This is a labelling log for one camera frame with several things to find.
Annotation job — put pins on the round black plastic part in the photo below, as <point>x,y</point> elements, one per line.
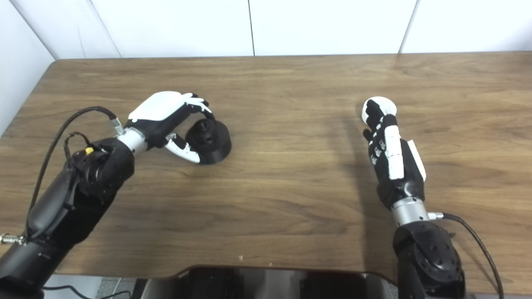
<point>216,143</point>

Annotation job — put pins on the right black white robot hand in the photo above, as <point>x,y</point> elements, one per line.
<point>399,182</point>

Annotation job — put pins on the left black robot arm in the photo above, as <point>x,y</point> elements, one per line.
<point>99,170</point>

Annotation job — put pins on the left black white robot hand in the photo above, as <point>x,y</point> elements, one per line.
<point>158,108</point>

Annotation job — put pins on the black robot torso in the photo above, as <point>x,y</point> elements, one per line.
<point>270,284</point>

